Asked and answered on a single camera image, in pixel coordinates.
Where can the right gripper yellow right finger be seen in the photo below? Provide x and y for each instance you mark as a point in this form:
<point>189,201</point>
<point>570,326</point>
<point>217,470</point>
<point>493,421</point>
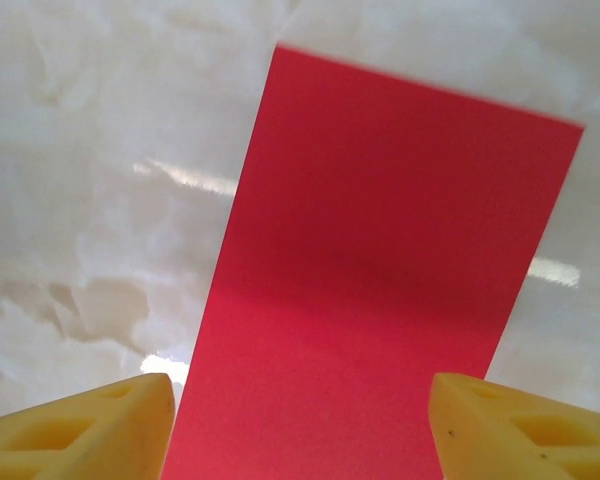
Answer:
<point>520,440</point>

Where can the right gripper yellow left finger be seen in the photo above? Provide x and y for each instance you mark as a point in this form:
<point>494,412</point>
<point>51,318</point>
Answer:
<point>80,435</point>

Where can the red paper sheet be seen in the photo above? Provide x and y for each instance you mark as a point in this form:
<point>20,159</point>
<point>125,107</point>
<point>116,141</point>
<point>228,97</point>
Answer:
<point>370,240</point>

